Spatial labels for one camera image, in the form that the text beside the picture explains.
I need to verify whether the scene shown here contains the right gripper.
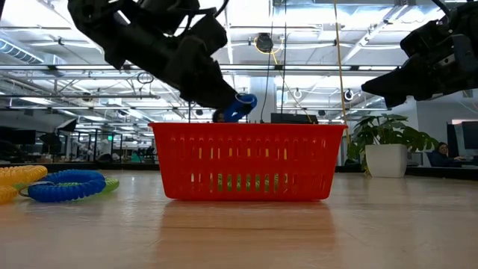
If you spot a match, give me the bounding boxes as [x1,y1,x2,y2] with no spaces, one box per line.
[361,20,478,109]

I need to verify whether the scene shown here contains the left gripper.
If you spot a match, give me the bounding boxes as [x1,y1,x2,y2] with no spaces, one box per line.
[122,14,240,110]

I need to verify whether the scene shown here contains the blue spring keychain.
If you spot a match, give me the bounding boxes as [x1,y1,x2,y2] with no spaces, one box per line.
[17,170,107,204]
[223,93,258,123]

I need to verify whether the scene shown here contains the green plant in white pot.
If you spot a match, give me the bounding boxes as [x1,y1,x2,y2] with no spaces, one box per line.
[346,114,441,179]

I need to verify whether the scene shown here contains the dark office monitors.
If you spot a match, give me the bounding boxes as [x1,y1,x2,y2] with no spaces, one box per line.
[446,120,478,151]

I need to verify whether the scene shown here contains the red plastic basket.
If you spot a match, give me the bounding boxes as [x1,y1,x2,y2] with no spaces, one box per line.
[148,122,347,202]

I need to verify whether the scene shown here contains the black background monitor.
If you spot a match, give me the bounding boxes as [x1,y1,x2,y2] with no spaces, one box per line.
[270,112,320,125]

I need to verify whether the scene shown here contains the black ceiling cable reel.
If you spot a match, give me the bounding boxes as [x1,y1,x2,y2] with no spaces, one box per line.
[255,32,276,54]

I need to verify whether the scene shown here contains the yellow hanging cable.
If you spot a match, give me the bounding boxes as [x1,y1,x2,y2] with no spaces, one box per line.
[332,0,351,146]

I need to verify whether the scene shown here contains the black power cable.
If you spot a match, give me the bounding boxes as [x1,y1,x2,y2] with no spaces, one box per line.
[259,0,289,124]

